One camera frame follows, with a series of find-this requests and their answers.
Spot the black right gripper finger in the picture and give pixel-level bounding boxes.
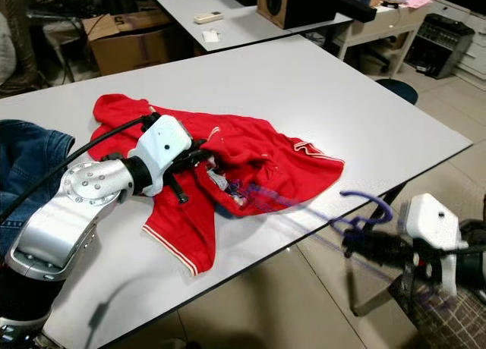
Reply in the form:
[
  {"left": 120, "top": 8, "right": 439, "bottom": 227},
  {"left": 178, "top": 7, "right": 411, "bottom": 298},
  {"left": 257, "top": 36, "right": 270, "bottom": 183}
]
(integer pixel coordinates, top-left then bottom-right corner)
[
  {"left": 346, "top": 250, "right": 417, "bottom": 265},
  {"left": 344, "top": 231, "right": 417, "bottom": 249}
]

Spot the blue plastic clothes hanger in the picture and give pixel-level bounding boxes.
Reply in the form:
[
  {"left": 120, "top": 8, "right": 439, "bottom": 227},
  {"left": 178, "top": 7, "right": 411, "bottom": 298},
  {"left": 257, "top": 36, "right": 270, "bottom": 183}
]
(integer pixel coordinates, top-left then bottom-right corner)
[{"left": 232, "top": 178, "right": 396, "bottom": 247}]

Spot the red sweater with plaid lining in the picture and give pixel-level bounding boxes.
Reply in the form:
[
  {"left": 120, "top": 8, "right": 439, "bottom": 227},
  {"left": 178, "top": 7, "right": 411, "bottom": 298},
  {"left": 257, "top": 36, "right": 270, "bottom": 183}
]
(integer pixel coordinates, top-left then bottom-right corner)
[{"left": 90, "top": 93, "right": 345, "bottom": 276}]

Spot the blue denim jacket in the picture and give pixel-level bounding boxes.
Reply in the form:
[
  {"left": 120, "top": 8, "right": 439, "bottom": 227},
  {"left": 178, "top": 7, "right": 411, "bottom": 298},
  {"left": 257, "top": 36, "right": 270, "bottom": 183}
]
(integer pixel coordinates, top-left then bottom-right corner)
[{"left": 0, "top": 120, "right": 75, "bottom": 255}]

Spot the black table leg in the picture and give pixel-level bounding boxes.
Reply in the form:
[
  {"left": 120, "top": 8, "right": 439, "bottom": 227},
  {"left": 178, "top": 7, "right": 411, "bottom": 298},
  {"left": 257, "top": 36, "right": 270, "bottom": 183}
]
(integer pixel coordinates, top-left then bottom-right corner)
[{"left": 364, "top": 184, "right": 409, "bottom": 236}]

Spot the brown checked stool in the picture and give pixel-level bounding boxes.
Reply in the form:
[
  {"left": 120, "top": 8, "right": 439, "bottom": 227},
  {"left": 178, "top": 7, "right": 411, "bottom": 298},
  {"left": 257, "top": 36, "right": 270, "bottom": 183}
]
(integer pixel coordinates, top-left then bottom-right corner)
[{"left": 387, "top": 277, "right": 486, "bottom": 349}]

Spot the cardboard box with S print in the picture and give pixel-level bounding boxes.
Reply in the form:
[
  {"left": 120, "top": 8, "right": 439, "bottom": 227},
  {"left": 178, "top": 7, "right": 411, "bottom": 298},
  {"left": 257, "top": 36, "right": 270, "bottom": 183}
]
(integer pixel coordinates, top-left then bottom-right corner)
[{"left": 82, "top": 13, "right": 183, "bottom": 77}]

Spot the beige remote control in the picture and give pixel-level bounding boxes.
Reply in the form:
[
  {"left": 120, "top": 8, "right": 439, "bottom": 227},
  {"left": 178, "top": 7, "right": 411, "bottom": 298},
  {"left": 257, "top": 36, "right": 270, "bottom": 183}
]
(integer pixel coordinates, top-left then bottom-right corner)
[{"left": 194, "top": 11, "right": 225, "bottom": 25}]

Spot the round blue stool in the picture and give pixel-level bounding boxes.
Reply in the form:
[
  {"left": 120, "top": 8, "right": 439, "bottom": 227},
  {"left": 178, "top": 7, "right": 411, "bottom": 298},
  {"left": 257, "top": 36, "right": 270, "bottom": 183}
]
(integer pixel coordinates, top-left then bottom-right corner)
[{"left": 376, "top": 77, "right": 420, "bottom": 105}]

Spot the brown wicker chair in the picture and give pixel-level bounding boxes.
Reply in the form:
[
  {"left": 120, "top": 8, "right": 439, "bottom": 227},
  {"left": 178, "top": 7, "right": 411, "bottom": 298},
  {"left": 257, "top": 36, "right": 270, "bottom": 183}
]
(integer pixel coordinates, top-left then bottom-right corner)
[{"left": 0, "top": 0, "right": 46, "bottom": 96}]

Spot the wooden black loudspeaker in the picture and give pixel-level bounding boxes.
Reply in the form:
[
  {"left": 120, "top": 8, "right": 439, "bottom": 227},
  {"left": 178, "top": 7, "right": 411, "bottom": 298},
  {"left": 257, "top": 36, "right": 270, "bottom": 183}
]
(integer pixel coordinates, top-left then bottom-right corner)
[{"left": 257, "top": 0, "right": 342, "bottom": 30}]

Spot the white pillow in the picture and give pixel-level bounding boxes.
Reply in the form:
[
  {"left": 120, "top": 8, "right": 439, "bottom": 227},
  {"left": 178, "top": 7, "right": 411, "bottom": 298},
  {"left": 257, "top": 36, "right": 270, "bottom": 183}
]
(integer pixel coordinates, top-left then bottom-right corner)
[{"left": 0, "top": 30, "right": 17, "bottom": 84}]

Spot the grey black office machine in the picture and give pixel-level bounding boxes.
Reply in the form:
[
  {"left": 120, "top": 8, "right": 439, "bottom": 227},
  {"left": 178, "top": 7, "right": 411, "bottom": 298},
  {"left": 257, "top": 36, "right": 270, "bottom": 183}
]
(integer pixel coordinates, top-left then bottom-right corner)
[{"left": 402, "top": 14, "right": 475, "bottom": 78}]

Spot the white side desk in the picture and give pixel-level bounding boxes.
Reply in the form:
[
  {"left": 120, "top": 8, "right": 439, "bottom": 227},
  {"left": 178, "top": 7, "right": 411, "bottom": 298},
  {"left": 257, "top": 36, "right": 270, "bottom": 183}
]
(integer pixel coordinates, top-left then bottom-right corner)
[{"left": 330, "top": 0, "right": 434, "bottom": 77}]

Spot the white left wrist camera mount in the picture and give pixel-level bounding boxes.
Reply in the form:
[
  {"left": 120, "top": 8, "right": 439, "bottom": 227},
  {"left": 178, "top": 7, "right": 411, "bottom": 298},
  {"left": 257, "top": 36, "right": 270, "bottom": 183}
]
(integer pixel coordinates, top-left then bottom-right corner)
[{"left": 128, "top": 115, "right": 194, "bottom": 197}]

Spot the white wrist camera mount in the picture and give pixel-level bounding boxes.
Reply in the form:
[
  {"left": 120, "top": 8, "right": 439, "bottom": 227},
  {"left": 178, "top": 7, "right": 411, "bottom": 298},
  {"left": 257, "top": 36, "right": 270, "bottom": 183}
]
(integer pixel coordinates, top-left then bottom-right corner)
[
  {"left": 128, "top": 115, "right": 194, "bottom": 197},
  {"left": 402, "top": 193, "right": 462, "bottom": 251}
]

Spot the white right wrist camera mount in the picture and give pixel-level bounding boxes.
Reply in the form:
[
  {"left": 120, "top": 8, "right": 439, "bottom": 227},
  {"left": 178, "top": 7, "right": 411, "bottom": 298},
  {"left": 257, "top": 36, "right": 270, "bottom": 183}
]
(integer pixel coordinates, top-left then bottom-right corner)
[{"left": 402, "top": 193, "right": 462, "bottom": 251}]

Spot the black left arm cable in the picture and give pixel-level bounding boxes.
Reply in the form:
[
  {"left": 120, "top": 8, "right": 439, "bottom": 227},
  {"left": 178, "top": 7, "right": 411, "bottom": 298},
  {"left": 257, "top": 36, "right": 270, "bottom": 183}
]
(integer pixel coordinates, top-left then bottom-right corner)
[{"left": 0, "top": 115, "right": 160, "bottom": 221}]

